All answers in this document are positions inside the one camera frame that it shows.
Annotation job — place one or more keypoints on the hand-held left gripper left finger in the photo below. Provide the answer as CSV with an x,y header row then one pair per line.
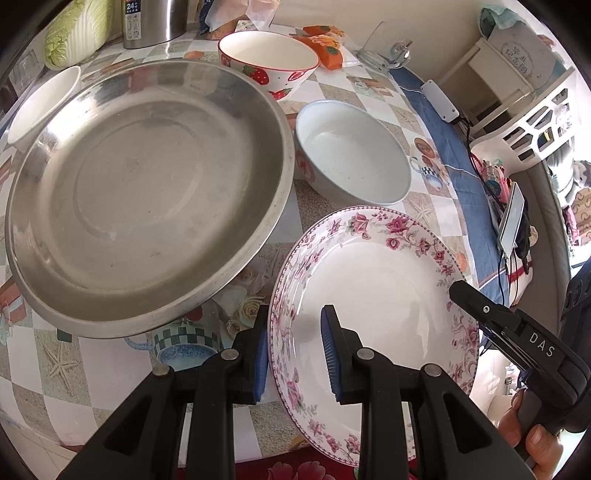
x,y
262,364

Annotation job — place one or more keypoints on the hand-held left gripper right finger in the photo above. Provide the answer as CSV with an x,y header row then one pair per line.
x,y
330,355

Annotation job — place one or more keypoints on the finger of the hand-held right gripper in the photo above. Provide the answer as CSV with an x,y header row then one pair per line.
x,y
480,302

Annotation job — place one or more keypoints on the pink floral ceramic plate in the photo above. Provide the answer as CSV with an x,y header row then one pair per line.
x,y
392,286

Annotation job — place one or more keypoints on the pale blue-white ceramic bowl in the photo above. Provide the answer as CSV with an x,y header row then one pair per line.
x,y
351,152

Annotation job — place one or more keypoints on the large stainless steel plate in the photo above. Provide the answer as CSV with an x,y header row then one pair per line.
x,y
138,184

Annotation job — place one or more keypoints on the strawberry print bowl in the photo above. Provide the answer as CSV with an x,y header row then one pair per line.
x,y
268,50

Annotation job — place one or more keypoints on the small white bowl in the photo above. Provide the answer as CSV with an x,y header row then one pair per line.
x,y
41,101

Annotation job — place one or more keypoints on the person's right hand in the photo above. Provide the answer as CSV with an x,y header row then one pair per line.
x,y
508,427

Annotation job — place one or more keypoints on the smartphone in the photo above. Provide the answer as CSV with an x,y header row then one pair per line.
x,y
512,217

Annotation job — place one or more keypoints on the red floral cloth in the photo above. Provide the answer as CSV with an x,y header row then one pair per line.
x,y
286,470

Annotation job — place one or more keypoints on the blue plaid tablecloth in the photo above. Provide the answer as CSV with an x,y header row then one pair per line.
x,y
461,184

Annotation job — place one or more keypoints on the white plastic laundry basket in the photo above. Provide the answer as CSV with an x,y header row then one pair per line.
x,y
545,124

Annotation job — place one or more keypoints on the white power strip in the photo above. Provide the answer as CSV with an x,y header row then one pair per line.
x,y
438,99

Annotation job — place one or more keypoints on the white chair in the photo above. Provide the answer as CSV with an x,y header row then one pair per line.
x,y
503,78

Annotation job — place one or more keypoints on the grey printed cushion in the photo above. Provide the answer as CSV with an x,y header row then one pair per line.
x,y
526,50

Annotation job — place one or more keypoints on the clear glass pitcher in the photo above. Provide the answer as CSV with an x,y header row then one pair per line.
x,y
383,56

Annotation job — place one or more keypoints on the orange snack packet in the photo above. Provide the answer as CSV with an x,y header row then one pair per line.
x,y
325,53
323,31

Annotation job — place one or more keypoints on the bagged sliced bread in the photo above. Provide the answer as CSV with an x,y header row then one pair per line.
x,y
231,11

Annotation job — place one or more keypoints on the stainless steel thermos jug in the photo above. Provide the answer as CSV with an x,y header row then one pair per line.
x,y
152,23

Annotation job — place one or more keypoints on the napa cabbage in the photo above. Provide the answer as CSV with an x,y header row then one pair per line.
x,y
69,37

